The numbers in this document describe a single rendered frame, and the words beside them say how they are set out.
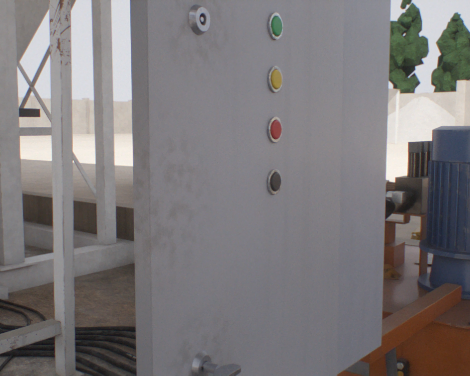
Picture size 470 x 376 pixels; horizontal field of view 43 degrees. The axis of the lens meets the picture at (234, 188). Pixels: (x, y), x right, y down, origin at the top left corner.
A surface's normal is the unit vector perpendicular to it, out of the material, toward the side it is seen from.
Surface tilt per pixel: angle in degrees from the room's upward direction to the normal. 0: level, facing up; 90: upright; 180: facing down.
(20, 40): 110
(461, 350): 90
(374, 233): 90
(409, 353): 90
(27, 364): 0
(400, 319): 0
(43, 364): 0
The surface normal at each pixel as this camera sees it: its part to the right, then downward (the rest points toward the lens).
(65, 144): 0.78, 0.12
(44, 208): -0.63, 0.08
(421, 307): 0.00, -0.99
